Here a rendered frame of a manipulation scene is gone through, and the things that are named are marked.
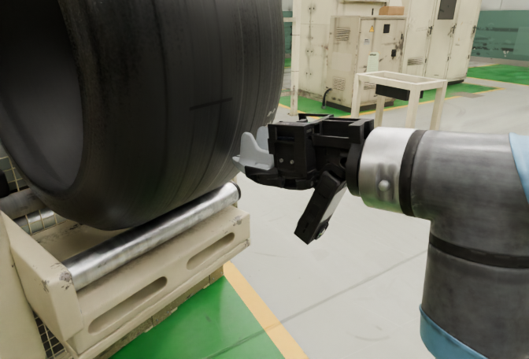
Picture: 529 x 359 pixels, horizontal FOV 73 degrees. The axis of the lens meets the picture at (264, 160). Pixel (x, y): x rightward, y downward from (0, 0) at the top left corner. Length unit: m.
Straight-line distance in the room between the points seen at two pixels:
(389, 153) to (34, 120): 0.72
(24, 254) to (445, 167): 0.50
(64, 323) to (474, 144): 0.49
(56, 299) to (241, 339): 1.20
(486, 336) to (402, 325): 1.41
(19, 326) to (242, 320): 1.17
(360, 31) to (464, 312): 4.64
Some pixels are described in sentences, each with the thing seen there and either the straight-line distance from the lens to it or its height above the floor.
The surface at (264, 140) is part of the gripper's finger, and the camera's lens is 0.51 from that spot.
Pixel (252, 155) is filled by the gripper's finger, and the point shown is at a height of 1.06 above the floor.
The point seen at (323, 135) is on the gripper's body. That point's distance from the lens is 0.41.
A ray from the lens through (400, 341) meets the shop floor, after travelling 1.72.
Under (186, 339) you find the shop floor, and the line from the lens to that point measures 1.66.
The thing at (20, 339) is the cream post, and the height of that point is 0.80.
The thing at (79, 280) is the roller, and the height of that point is 0.90.
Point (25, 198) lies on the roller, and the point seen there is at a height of 0.92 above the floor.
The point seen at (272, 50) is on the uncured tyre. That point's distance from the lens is 0.50.
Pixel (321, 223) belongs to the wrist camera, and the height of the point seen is 0.99.
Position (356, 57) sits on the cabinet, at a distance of 4.94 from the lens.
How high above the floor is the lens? 1.23
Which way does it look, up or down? 22 degrees down
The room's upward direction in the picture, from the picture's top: straight up
